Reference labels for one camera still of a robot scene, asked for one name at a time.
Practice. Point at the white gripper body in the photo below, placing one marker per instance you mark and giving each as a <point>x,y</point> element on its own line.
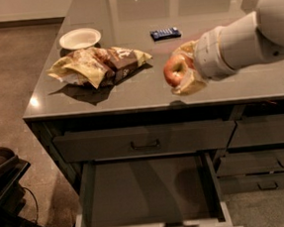
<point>208,57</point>

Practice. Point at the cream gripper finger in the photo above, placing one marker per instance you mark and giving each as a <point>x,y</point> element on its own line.
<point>191,83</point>
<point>185,53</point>

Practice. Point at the red apple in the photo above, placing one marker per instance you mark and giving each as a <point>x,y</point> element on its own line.
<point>175,68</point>

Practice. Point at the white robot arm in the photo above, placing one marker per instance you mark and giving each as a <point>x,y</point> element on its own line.
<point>256,38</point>

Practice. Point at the grey kitchen counter cabinet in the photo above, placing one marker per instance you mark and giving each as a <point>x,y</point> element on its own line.
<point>144,98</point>

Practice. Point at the closed grey top drawer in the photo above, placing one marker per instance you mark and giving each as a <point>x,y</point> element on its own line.
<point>144,141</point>

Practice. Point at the grey right top drawer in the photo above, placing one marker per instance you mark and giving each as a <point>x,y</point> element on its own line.
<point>261,130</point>

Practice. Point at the grey right middle drawer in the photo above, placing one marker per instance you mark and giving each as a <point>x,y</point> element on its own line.
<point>251,163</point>

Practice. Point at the grey right bottom drawer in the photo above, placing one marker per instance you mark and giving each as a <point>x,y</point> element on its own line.
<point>265,182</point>

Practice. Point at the open grey middle drawer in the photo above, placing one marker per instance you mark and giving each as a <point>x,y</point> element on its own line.
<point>172,191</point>

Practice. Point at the blue candy bar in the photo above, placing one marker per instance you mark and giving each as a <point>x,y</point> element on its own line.
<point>165,34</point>

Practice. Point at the yellow brown chip bag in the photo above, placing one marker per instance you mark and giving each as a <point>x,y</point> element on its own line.
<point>98,67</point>

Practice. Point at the white paper bowl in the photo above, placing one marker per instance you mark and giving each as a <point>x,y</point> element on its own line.
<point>80,39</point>

